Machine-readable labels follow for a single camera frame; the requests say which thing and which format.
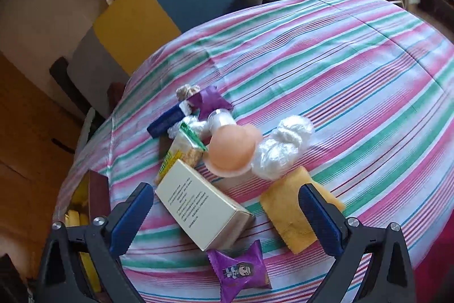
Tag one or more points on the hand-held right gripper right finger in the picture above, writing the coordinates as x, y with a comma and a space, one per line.
321, 221

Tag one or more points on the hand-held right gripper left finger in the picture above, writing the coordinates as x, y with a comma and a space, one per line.
132, 217

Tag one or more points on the yellow sponge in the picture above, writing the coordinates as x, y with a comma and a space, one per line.
287, 210

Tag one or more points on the cardboard box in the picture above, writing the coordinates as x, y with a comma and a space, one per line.
99, 193

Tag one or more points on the cream carton box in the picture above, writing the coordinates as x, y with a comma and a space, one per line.
202, 203

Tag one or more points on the green yellow cracker packet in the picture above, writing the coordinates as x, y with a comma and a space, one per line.
179, 152

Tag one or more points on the purple snack packet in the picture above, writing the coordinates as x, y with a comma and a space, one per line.
210, 100
239, 271

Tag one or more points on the white plastic bag bundle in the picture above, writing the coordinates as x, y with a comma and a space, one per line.
283, 146
193, 127

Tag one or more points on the peach round silicone lid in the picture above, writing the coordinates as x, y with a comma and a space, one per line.
230, 150

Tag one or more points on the small clear plastic jar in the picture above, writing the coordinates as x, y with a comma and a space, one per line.
220, 120

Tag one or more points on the brown packet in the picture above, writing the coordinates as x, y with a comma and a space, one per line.
164, 146

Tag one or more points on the blue tissue pack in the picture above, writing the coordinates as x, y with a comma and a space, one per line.
166, 121

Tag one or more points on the wooden wardrobe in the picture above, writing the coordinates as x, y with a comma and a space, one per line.
32, 146

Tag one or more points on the dark red stool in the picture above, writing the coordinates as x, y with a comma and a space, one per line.
116, 95

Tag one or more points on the red bedsheet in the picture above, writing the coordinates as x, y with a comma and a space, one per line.
436, 274

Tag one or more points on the beige knotted cloth pouch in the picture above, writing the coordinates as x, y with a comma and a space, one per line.
187, 91

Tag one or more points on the striped blanket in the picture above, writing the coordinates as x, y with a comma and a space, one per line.
337, 75

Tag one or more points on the grey seat back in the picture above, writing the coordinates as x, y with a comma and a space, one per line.
95, 72

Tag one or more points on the black armrest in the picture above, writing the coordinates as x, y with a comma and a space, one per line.
69, 79

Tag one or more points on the yellow seat back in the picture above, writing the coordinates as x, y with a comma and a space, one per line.
134, 29

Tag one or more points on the white bed rail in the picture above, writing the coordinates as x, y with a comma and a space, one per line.
85, 129

